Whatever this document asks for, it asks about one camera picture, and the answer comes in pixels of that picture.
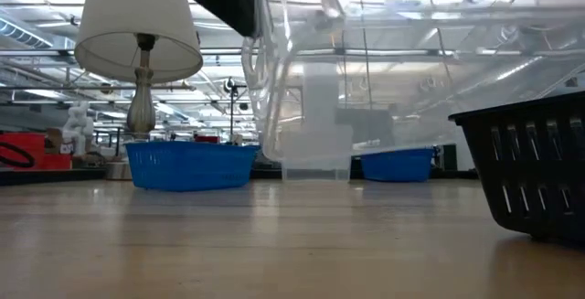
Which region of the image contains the clear plastic bin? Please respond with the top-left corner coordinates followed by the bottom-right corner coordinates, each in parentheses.
top-left (240, 0), bottom-right (585, 163)
top-left (280, 150), bottom-right (353, 183)

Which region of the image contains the blue slotted plastic basket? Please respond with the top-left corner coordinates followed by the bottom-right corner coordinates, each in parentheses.
top-left (359, 147), bottom-right (435, 183)
top-left (125, 140), bottom-right (261, 193)

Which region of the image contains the black slotted plastic basket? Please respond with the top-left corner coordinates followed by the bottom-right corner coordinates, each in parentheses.
top-left (449, 90), bottom-right (585, 248)

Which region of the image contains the table lamp white shade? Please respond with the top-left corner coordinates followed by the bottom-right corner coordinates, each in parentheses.
top-left (74, 0), bottom-right (204, 181)

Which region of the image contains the black tripod stand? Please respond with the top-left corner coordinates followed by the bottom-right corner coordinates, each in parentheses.
top-left (222, 76), bottom-right (242, 146)

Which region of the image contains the black perforated metal box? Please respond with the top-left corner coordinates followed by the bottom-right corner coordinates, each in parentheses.
top-left (433, 143), bottom-right (458, 172)

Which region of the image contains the white robot figure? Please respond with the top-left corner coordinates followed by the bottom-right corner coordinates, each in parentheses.
top-left (62, 101), bottom-right (96, 156)

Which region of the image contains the brown cardboard box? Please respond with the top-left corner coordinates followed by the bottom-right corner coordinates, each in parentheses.
top-left (44, 127), bottom-right (65, 155)

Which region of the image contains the red box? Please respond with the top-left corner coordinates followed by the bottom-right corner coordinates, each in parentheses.
top-left (0, 133), bottom-right (73, 171)

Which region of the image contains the black aluminium table frame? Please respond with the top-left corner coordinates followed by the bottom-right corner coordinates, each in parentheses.
top-left (0, 167), bottom-right (480, 187)

